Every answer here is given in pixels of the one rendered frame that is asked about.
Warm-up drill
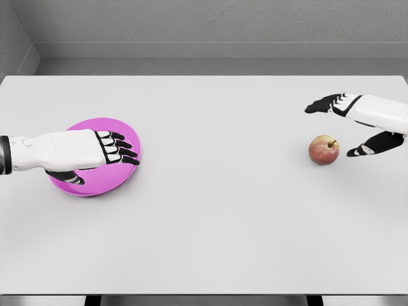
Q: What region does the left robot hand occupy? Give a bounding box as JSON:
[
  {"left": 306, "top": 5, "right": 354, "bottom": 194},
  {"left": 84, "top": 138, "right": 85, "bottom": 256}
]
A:
[{"left": 37, "top": 128, "right": 142, "bottom": 186}]

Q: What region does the red yellow apple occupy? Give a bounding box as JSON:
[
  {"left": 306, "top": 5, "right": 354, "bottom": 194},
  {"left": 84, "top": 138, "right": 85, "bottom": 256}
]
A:
[{"left": 307, "top": 134, "right": 340, "bottom": 166}]

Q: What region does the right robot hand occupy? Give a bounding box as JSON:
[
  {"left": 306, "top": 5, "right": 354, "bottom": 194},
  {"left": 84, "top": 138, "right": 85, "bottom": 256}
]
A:
[{"left": 304, "top": 92, "right": 408, "bottom": 157}]

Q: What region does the pink round plate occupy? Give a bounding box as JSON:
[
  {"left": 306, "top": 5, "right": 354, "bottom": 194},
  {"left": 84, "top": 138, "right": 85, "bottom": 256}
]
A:
[{"left": 47, "top": 117, "right": 143, "bottom": 199}]

